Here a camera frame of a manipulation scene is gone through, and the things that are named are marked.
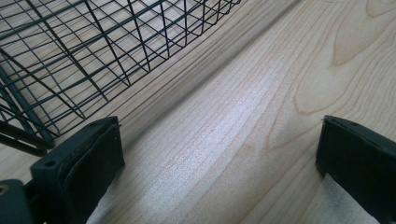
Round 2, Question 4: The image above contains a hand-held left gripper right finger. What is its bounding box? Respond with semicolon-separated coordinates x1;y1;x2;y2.
315;115;396;224

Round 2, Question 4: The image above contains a black wire basket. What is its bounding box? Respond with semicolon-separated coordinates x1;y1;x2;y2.
0;0;242;158

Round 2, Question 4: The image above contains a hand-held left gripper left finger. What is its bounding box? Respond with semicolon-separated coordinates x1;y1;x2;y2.
30;116;126;224

